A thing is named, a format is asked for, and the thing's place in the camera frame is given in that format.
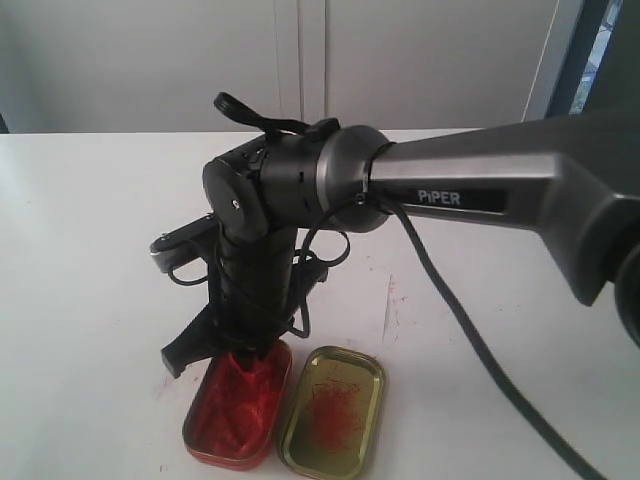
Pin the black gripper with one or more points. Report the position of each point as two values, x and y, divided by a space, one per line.
256 293

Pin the red ink pad tin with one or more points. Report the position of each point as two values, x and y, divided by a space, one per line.
230 423

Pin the red stamp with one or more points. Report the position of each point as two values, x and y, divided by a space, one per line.
253 368

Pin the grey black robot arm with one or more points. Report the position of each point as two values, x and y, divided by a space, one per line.
574 180

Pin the white paper sheet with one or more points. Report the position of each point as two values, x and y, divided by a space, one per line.
349 308

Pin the gold tin lid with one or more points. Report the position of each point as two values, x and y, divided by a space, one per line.
331 427

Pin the white cabinet doors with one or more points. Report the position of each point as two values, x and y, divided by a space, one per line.
146 66

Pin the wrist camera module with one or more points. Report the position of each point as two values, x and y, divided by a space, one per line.
180 247

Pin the dark window frame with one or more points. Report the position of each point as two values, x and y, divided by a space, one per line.
616 79

